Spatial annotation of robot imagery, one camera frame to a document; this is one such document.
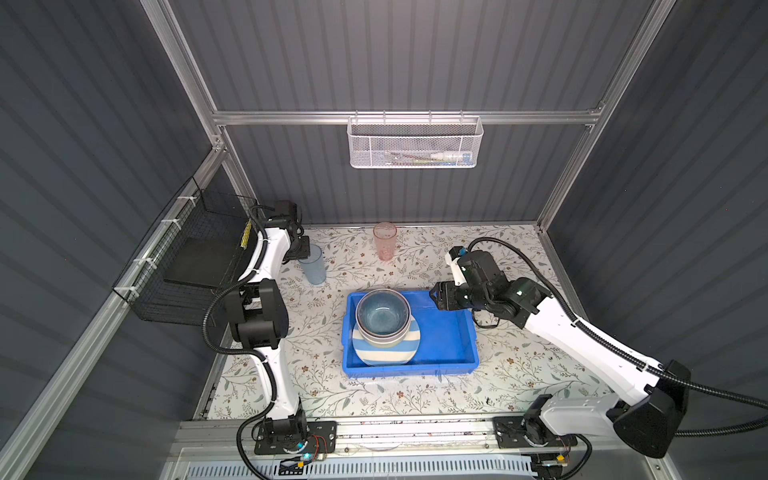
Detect blue translucent cup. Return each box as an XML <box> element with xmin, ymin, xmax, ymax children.
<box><xmin>299</xmin><ymin>244</ymin><xmax>327</xmax><ymax>286</ymax></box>

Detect blue plastic bin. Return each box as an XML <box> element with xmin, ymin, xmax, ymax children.
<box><xmin>341</xmin><ymin>290</ymin><xmax>479</xmax><ymax>378</ymax></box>

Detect dark blue bowl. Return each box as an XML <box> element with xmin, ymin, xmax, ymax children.
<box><xmin>355</xmin><ymin>289</ymin><xmax>411</xmax><ymax>338</ymax></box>

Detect pink bowl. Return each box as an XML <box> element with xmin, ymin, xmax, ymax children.
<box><xmin>355</xmin><ymin>309</ymin><xmax>414</xmax><ymax>348</ymax></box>

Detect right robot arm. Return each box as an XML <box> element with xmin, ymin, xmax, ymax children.
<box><xmin>429</xmin><ymin>246</ymin><xmax>688</xmax><ymax>458</ymax></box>

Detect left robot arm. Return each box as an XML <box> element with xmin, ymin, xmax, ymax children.
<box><xmin>224</xmin><ymin>200</ymin><xmax>309</xmax><ymax>421</ymax></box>

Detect yellow tag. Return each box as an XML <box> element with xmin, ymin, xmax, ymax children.
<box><xmin>239</xmin><ymin>220</ymin><xmax>252</xmax><ymax>250</ymax></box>

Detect floral table mat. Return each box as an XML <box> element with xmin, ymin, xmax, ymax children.
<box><xmin>279</xmin><ymin>225</ymin><xmax>609</xmax><ymax>417</ymax></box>

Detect black pad in basket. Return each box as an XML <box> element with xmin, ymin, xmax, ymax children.
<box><xmin>163</xmin><ymin>238</ymin><xmax>237</xmax><ymax>288</ymax></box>

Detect pink translucent cup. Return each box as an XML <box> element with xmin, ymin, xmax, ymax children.
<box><xmin>373</xmin><ymin>222</ymin><xmax>398</xmax><ymax>261</ymax></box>

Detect pens in white basket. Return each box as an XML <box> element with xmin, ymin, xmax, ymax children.
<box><xmin>384</xmin><ymin>151</ymin><xmax>475</xmax><ymax>168</ymax></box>

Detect white vented strip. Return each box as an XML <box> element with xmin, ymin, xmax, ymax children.
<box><xmin>182</xmin><ymin>454</ymin><xmax>538</xmax><ymax>480</ymax></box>

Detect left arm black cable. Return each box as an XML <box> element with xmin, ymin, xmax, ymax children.
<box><xmin>201</xmin><ymin>203</ymin><xmax>283</xmax><ymax>480</ymax></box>

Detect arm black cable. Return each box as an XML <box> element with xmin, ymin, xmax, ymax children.
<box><xmin>201</xmin><ymin>203</ymin><xmax>283</xmax><ymax>480</ymax></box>
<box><xmin>466</xmin><ymin>236</ymin><xmax>768</xmax><ymax>480</ymax></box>

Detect black wire wall basket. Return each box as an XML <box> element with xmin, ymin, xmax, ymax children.
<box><xmin>113</xmin><ymin>180</ymin><xmax>256</xmax><ymax>327</ymax></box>

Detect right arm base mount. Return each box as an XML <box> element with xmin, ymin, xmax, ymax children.
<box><xmin>492</xmin><ymin>415</ymin><xmax>579</xmax><ymax>449</ymax></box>

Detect white wire mesh basket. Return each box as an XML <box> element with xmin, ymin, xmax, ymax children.
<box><xmin>346</xmin><ymin>114</ymin><xmax>484</xmax><ymax>170</ymax></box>

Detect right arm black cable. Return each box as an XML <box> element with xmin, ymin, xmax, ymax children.
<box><xmin>466</xmin><ymin>236</ymin><xmax>768</xmax><ymax>480</ymax></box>

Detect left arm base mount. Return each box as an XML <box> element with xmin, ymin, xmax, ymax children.
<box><xmin>252</xmin><ymin>420</ymin><xmax>338</xmax><ymax>455</ymax></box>

